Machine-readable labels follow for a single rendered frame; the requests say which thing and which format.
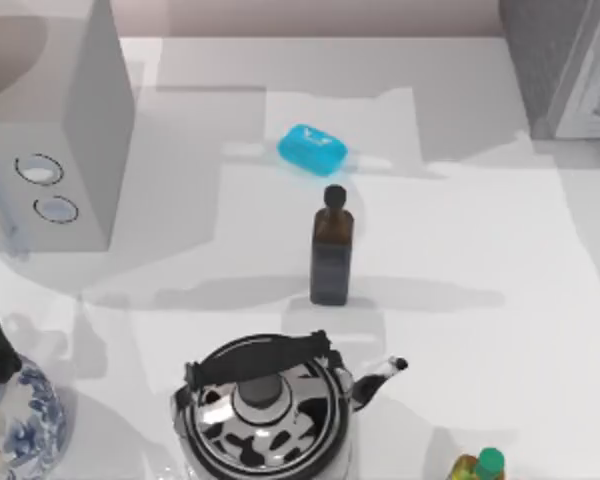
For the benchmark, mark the pale blue microwave knob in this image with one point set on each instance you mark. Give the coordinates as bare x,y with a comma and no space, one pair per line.
56,209

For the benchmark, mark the white microwave knob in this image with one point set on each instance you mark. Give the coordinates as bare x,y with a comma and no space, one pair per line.
39,170

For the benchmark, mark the dark brown square bottle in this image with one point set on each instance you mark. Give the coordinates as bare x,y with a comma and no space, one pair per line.
332,255

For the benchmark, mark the blue soap bar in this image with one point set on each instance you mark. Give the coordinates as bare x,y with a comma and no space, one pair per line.
312,150

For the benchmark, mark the yellow bottle with green cap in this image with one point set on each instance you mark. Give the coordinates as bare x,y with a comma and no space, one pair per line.
482,465

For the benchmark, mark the grey cabinet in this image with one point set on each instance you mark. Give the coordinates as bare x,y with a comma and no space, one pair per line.
575,65

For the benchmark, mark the pale microwave oven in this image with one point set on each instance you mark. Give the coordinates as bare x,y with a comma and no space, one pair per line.
55,125

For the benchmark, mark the blue and white porcelain vase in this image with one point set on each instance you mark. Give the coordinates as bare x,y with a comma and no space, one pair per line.
27,425

